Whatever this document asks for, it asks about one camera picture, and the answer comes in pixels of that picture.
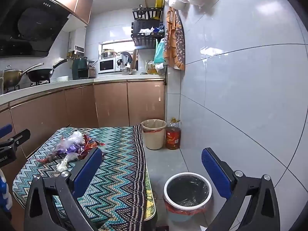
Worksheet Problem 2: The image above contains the white paper tissue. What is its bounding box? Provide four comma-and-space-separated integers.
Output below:
56, 152, 80, 171

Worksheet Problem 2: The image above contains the clear plastic bag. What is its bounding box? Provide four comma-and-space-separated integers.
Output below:
56, 131, 85, 155

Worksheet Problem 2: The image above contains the steel wok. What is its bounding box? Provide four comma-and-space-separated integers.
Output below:
0, 63, 45, 90

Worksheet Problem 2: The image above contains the gas stove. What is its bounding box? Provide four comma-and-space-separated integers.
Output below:
0, 79, 51, 95

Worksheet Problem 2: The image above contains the cooking oil bottle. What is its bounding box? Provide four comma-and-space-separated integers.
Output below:
166, 118, 181, 150

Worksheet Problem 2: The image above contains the teal bag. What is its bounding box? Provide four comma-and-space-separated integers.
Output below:
154, 40, 165, 64

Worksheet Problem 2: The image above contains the black frying pan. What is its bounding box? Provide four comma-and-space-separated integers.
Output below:
26, 58, 68, 83

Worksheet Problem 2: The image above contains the white microwave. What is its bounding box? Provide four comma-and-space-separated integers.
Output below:
98, 58, 118, 74

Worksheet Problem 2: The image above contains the white round trash bin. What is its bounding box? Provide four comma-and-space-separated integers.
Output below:
163, 172, 213, 222

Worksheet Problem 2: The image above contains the person's left hand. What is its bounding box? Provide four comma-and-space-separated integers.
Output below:
0, 170, 13, 213

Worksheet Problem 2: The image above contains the steel pot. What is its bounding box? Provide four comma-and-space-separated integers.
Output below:
101, 49, 118, 59

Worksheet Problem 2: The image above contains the red snack wrapper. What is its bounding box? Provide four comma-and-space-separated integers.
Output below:
79, 135, 106, 161

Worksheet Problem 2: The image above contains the purple wrapper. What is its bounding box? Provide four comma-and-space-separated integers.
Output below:
65, 144, 83, 154

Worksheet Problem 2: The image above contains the clear wrapper with red print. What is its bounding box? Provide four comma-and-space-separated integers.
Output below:
36, 149, 63, 163

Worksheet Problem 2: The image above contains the brown wall cabinet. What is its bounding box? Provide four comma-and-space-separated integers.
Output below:
26, 0, 94, 26

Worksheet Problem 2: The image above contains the yellow roll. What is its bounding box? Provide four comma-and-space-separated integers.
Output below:
155, 0, 164, 20

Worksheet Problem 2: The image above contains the black range hood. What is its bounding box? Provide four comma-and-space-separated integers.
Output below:
0, 0, 75, 58

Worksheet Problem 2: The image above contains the black storage rack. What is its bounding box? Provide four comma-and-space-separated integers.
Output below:
131, 7, 167, 50

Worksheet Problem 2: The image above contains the brown kitchen base cabinet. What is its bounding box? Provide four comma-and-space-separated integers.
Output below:
0, 78, 167, 160

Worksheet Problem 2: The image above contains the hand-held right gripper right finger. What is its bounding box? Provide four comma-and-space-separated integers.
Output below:
202, 147, 281, 231

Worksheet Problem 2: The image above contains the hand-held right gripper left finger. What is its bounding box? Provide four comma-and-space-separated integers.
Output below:
23, 147, 103, 231

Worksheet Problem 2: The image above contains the yellow food package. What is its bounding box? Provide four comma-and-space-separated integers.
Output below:
146, 61, 160, 75

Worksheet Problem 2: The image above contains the white water heater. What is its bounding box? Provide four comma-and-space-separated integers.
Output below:
69, 28, 86, 53

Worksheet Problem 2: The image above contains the dark green countertop appliance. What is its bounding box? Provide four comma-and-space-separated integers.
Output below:
72, 57, 90, 80

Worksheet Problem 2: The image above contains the beige plastic trash bin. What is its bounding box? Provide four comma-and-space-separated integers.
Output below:
141, 120, 167, 150

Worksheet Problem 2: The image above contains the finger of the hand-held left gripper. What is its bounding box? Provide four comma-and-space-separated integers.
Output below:
0, 124, 13, 137
0, 128, 31, 150

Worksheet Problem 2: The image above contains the zigzag patterned tablecloth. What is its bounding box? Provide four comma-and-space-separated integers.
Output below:
13, 124, 158, 231

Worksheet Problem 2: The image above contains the floral apron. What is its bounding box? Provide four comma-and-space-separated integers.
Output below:
163, 7, 186, 71

